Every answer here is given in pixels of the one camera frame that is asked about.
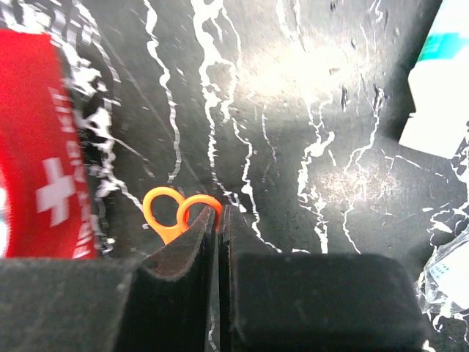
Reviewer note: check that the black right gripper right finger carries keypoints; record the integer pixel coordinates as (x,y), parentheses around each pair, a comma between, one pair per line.
(271,301)

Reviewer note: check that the red first aid pouch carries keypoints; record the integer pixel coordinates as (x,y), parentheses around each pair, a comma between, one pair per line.
(45,205)

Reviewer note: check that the orange small scissors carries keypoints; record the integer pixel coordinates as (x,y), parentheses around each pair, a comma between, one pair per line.
(167,211)

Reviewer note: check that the white blue bandage roll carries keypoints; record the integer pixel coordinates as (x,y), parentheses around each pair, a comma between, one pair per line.
(442,286)

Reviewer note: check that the small white bottle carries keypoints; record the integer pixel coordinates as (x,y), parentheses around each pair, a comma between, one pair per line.
(439,85)

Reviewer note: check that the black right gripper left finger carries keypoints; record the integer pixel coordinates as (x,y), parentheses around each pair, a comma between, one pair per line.
(159,303)

